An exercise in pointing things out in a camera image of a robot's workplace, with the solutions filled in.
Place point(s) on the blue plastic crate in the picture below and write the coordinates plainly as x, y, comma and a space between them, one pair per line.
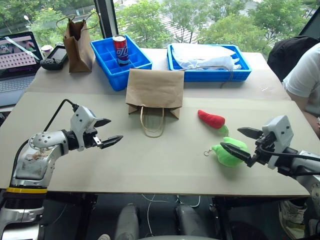
212, 76

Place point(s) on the black window pillar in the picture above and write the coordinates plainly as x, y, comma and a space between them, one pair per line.
106, 17

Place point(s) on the blue compartment tray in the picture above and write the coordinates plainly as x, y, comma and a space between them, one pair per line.
117, 80

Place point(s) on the grey laptop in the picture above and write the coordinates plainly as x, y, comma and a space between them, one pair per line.
15, 82

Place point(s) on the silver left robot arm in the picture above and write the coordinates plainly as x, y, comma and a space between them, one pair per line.
32, 160

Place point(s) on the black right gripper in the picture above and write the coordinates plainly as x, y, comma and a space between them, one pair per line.
263, 150

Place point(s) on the red plush chili pepper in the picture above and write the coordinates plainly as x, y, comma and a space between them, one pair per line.
210, 118

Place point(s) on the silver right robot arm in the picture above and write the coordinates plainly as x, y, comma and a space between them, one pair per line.
305, 172

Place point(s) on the person in white shirt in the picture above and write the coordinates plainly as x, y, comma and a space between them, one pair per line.
305, 75

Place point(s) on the white paper cup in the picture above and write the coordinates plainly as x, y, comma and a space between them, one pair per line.
46, 50

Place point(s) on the flat brown paper bag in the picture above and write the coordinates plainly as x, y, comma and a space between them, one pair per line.
155, 87

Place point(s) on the green plush toy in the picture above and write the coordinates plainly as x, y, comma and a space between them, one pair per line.
230, 157

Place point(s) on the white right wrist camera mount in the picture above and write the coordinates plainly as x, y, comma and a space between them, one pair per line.
281, 132

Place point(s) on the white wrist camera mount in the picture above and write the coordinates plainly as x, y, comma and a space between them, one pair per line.
81, 120
281, 132

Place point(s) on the black handheld game console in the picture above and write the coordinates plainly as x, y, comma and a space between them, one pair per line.
56, 56

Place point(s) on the red and blue soda can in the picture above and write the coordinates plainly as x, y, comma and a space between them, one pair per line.
121, 51

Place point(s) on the white sneaker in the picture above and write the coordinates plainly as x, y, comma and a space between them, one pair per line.
291, 215

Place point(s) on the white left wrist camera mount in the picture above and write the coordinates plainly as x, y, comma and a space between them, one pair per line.
81, 120

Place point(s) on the black backpack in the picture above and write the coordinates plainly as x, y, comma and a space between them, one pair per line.
287, 55

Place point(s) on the standing brown paper bag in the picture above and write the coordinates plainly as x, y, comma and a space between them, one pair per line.
78, 55

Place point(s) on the black table leg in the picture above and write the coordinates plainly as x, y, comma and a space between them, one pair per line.
222, 217
72, 215

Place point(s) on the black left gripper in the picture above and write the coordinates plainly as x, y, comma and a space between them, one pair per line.
91, 141

